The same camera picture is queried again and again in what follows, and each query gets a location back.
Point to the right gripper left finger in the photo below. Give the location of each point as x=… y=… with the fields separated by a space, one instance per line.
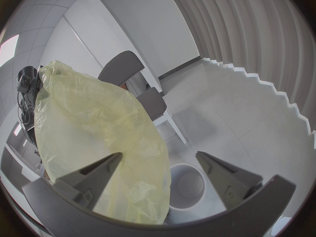
x=98 y=181

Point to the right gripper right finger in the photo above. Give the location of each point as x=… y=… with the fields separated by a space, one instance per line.
x=222 y=179

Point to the yellow plastic bag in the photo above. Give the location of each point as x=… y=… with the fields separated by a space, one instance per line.
x=98 y=122

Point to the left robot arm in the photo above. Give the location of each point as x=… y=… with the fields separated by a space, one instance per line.
x=26 y=105

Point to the white trash bin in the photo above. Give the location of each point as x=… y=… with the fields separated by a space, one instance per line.
x=190 y=184

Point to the white chair with grey seat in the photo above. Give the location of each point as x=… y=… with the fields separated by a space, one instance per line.
x=123 y=65

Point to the white curtain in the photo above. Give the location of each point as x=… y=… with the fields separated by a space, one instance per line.
x=246 y=33

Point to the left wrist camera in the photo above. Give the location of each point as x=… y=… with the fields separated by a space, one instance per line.
x=25 y=79

